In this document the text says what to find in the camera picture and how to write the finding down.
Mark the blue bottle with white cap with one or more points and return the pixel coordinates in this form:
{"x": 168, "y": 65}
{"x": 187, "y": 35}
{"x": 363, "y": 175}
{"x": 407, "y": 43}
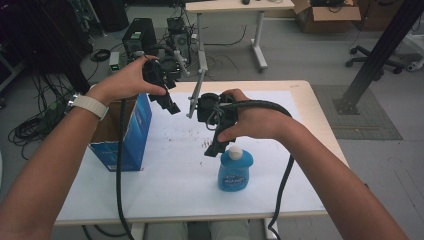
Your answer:
{"x": 235, "y": 173}

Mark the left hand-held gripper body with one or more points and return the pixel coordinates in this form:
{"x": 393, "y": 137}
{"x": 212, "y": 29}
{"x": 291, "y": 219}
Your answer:
{"x": 160, "y": 71}

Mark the blue cardboard box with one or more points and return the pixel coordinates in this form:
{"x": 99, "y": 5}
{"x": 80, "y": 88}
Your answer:
{"x": 136, "y": 133}

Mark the brown cardboard box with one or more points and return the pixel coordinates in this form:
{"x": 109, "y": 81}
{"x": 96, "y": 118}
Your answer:
{"x": 333, "y": 21}

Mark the grey floor mat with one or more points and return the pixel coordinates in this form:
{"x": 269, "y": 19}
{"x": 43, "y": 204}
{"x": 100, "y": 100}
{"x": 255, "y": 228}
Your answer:
{"x": 366, "y": 126}

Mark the black metal stand post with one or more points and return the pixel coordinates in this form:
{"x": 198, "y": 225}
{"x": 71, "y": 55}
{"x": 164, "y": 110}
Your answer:
{"x": 383, "y": 46}

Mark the grey plastic rod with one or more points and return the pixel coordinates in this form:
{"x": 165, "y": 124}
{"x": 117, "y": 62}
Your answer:
{"x": 181, "y": 62}
{"x": 196, "y": 91}

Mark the small white device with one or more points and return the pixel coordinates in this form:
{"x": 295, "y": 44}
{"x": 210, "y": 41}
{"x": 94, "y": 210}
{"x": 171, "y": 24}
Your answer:
{"x": 114, "y": 60}

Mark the black computer mouse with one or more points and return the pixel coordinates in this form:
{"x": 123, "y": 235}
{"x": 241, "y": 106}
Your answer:
{"x": 246, "y": 1}

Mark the person's right hand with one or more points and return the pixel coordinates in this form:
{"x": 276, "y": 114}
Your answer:
{"x": 260, "y": 125}

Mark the person's left hand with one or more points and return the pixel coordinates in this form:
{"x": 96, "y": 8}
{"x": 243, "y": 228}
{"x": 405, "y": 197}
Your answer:
{"x": 123, "y": 83}

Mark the person's legs in grey trousers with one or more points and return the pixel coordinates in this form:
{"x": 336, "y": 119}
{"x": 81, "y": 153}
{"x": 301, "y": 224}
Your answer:
{"x": 166, "y": 231}

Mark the open grey computer case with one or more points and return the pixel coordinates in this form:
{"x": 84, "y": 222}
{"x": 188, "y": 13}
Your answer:
{"x": 181, "y": 41}

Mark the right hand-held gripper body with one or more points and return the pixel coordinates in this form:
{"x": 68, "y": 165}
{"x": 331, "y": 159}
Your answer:
{"x": 208, "y": 108}

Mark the white desk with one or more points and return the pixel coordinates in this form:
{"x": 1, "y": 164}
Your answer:
{"x": 233, "y": 6}

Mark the white table mat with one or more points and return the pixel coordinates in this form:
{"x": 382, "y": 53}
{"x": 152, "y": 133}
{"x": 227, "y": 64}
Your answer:
{"x": 183, "y": 186}

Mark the white band wristwatch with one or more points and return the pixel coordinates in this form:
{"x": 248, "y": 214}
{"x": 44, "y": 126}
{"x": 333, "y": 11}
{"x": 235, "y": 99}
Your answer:
{"x": 90, "y": 105}

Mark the black office chair base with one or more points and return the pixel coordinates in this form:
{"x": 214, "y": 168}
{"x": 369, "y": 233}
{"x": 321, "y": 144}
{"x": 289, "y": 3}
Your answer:
{"x": 370, "y": 60}

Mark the black computer tower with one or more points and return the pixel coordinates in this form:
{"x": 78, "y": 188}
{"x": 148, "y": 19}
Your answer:
{"x": 140, "y": 36}

